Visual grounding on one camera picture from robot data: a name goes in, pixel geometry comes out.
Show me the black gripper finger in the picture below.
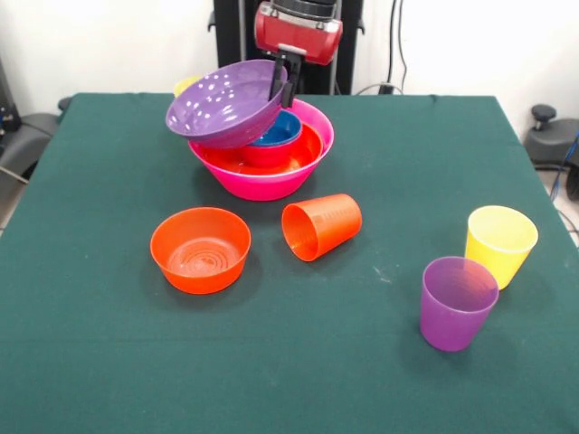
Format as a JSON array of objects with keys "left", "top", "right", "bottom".
[
  {"left": 280, "top": 53, "right": 303, "bottom": 109},
  {"left": 267, "top": 52, "right": 289, "bottom": 101}
]

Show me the large pink bowl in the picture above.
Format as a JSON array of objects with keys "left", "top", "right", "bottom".
[{"left": 187, "top": 98, "right": 335, "bottom": 203}]

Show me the purple cup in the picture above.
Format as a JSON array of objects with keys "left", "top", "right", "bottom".
[{"left": 419, "top": 256, "right": 500, "bottom": 353}]

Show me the small pink-red bowl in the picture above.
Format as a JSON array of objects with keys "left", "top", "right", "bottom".
[{"left": 242, "top": 134, "right": 300, "bottom": 168}]

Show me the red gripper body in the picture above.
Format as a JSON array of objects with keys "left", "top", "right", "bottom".
[{"left": 252, "top": 3, "right": 344, "bottom": 67}]

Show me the black pedestal foot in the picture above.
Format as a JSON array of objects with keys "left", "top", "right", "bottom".
[
  {"left": 0, "top": 112, "right": 62, "bottom": 191},
  {"left": 524, "top": 103, "right": 579, "bottom": 169}
]

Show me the small orange bowl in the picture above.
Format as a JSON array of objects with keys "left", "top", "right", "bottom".
[{"left": 149, "top": 206, "right": 252, "bottom": 296}]

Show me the dark green tablecloth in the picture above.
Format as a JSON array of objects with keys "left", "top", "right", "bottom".
[{"left": 0, "top": 92, "right": 579, "bottom": 434}]

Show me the large orange bowl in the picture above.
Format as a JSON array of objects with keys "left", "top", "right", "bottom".
[{"left": 198, "top": 121, "right": 325, "bottom": 176}]

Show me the purple bowl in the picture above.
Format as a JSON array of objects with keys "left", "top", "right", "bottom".
[{"left": 165, "top": 59, "right": 290, "bottom": 150}]

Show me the pale yellow cup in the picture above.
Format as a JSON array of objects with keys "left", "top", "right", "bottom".
[{"left": 174, "top": 75, "right": 203, "bottom": 98}]

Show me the orange cup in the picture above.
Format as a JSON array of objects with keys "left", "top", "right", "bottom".
[{"left": 280, "top": 193, "right": 364, "bottom": 262}]

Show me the small blue bowl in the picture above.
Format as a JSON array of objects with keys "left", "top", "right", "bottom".
[{"left": 248, "top": 110, "right": 303, "bottom": 148}]

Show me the black hanging cable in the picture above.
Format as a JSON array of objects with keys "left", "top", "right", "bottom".
[{"left": 387, "top": 0, "right": 411, "bottom": 94}]

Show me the bright yellow cup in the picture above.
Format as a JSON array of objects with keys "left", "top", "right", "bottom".
[{"left": 464, "top": 204, "right": 540, "bottom": 291}]

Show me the tangle of floor cables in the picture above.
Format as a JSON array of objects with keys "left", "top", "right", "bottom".
[{"left": 546, "top": 130, "right": 579, "bottom": 236}]

